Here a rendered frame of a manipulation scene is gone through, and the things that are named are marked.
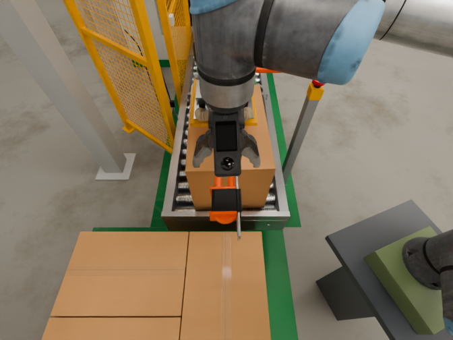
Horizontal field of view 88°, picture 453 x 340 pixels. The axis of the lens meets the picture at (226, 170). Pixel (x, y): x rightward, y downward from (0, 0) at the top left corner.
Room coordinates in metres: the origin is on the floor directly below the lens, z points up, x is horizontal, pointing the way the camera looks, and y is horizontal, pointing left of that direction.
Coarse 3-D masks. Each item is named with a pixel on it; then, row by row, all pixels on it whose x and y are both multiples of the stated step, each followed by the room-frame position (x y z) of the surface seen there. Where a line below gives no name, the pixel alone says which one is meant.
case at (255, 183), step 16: (256, 96) 1.08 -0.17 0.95; (256, 112) 0.95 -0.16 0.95; (192, 128) 0.84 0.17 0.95; (208, 128) 0.84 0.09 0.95; (256, 128) 0.84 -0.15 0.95; (192, 144) 0.73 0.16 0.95; (192, 160) 0.64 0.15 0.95; (208, 160) 0.64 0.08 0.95; (272, 160) 0.64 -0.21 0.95; (192, 176) 0.58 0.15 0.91; (208, 176) 0.58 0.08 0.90; (240, 176) 0.59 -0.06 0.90; (256, 176) 0.59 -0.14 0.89; (272, 176) 0.59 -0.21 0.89; (192, 192) 0.58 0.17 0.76; (208, 192) 0.58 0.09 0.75; (256, 192) 0.59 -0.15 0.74; (208, 208) 0.58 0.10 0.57
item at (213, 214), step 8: (216, 192) 0.32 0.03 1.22; (224, 192) 0.32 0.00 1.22; (232, 192) 0.32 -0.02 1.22; (216, 200) 0.30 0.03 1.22; (224, 200) 0.30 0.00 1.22; (232, 200) 0.30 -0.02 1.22; (216, 208) 0.27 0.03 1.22; (224, 208) 0.27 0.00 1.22; (232, 208) 0.27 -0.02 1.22; (216, 216) 0.26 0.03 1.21; (224, 216) 0.26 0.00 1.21
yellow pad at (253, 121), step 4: (252, 96) 0.90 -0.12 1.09; (252, 100) 0.88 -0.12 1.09; (248, 104) 0.85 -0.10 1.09; (252, 104) 0.85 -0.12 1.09; (252, 108) 0.82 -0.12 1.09; (252, 116) 0.77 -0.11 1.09; (256, 116) 0.77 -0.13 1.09; (248, 120) 0.75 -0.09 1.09; (252, 120) 0.75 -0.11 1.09; (256, 120) 0.75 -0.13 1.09; (248, 124) 0.73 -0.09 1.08; (252, 124) 0.73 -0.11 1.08; (256, 124) 0.73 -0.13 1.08
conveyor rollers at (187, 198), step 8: (192, 80) 1.82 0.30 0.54; (256, 80) 1.82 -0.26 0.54; (184, 144) 1.09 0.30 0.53; (184, 152) 1.01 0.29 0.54; (184, 160) 0.94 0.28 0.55; (184, 176) 0.82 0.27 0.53; (184, 184) 0.75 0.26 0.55; (272, 184) 0.75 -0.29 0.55; (176, 200) 0.65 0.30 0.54; (184, 200) 0.65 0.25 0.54; (192, 200) 0.65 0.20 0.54; (272, 200) 0.65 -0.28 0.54; (176, 208) 0.59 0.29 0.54; (184, 208) 0.59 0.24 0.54; (192, 208) 0.59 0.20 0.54; (248, 208) 0.59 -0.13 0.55; (256, 208) 0.59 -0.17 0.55; (264, 208) 0.59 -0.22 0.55; (272, 208) 0.59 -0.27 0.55
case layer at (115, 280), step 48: (96, 240) 0.41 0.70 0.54; (144, 240) 0.41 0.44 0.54; (192, 240) 0.41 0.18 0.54; (240, 240) 0.41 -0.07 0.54; (96, 288) 0.17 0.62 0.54; (144, 288) 0.17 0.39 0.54; (192, 288) 0.17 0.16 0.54; (240, 288) 0.17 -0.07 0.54; (48, 336) -0.01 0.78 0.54; (96, 336) -0.01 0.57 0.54; (144, 336) -0.01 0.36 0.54; (192, 336) -0.01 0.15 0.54; (240, 336) -0.01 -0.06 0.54
